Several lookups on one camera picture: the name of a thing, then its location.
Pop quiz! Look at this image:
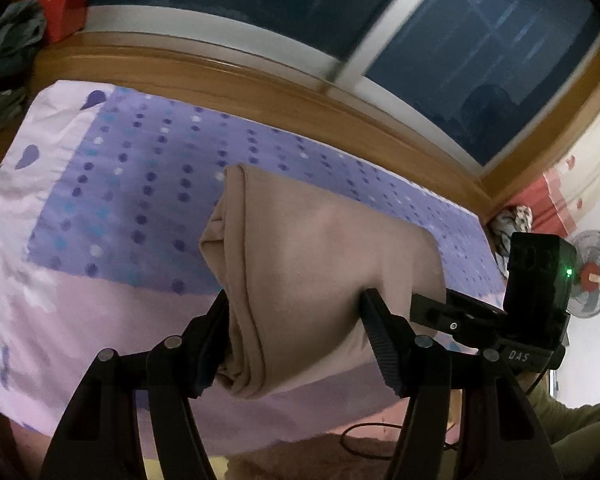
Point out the beige brown garment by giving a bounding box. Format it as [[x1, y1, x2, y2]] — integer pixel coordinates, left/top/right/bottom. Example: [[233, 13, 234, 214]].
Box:
[[199, 165, 446, 399]]

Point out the green sleeved right forearm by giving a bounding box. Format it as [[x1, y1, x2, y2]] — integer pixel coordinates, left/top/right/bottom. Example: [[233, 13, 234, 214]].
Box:
[[524, 382, 600, 479]]

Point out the dark clothes pile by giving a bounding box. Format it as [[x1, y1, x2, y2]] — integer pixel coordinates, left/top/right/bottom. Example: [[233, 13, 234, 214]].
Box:
[[0, 0, 46, 129]]

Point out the red electric fan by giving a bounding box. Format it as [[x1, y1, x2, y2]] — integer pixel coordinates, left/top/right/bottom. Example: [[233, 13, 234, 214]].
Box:
[[568, 230, 600, 318]]

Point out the white star patterned garment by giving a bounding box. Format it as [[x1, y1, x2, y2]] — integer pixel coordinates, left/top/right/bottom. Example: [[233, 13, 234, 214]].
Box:
[[512, 205, 533, 233]]

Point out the grey knit garment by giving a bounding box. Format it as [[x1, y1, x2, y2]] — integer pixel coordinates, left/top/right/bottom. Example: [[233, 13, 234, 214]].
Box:
[[488, 209, 517, 280]]

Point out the red floral curtain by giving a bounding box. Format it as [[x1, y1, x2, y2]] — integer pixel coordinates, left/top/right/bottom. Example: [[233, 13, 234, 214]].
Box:
[[506, 155, 600, 237]]

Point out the black cable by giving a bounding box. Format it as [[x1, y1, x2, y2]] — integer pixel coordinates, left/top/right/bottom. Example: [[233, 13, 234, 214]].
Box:
[[338, 353, 556, 461]]

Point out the wooden window frame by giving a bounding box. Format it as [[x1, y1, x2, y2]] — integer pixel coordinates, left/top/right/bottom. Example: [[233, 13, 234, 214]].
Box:
[[25, 6, 600, 218]]

